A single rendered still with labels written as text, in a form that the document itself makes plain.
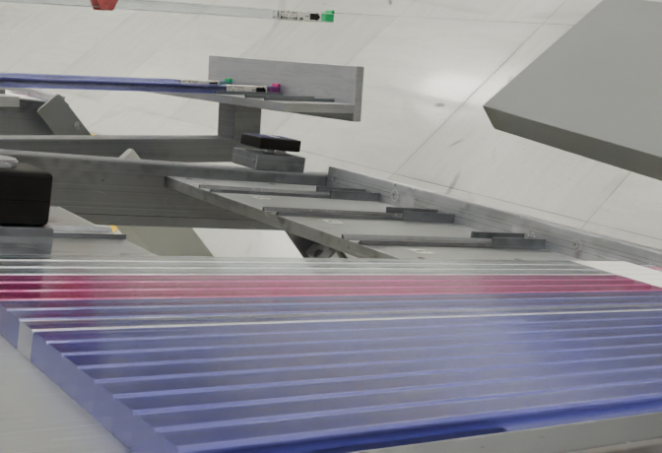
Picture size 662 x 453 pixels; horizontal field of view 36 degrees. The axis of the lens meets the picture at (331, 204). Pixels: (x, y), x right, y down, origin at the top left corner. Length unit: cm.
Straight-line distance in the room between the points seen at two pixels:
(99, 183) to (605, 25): 70
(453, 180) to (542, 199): 27
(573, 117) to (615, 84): 7
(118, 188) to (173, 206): 6
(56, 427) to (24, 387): 4
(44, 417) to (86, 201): 64
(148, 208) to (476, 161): 145
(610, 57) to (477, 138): 116
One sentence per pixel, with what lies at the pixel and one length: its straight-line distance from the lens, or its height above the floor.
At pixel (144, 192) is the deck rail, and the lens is 98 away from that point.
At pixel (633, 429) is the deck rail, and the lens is 36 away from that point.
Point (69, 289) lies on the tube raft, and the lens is 44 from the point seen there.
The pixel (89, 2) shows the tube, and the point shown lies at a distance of 108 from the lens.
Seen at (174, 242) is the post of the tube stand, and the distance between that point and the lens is 125.
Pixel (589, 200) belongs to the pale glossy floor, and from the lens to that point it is 208.
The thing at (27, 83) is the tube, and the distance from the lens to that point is 117.
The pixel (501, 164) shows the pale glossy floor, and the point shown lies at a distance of 229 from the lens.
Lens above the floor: 125
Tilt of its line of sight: 30 degrees down
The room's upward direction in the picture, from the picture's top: 33 degrees counter-clockwise
